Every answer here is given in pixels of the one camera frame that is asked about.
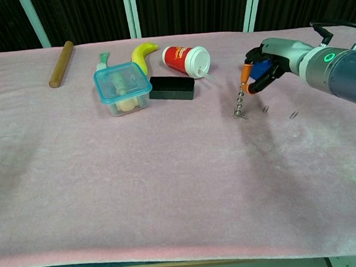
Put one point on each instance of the wide pale teal frame post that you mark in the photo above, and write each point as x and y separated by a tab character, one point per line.
252	6

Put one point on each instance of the red paper cup white lid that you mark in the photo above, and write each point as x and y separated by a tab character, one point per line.
182	60

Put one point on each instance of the double pale teal frame post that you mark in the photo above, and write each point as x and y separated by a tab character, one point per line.
131	13

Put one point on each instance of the slanted pale teal frame post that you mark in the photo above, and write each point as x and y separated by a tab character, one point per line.
35	22

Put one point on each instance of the right robot hand grey black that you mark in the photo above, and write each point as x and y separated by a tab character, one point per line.
285	54

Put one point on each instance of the pink table cloth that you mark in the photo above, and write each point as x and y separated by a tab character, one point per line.
139	188

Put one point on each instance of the clear container with blue lid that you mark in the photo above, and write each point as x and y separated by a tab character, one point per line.
123	91

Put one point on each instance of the blue building block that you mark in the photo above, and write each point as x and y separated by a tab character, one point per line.
260	68

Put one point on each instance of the brown wooden rolling pin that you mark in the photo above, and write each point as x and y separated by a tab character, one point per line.
61	63

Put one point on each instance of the silver magnetic ball chain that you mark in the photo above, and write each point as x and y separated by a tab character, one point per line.
239	103

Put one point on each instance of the clear drinking straw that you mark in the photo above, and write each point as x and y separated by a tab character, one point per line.
210	77

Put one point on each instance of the yellow banana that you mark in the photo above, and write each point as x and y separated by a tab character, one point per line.
140	55

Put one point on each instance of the beige item inside container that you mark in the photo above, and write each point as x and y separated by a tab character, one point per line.
128	104

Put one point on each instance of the dark pleated curtain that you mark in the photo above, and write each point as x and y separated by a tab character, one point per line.
187	7

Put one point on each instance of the black rectangular tray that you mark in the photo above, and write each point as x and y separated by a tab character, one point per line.
171	88

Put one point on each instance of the pale green item inside container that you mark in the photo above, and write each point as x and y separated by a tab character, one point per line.
119	82

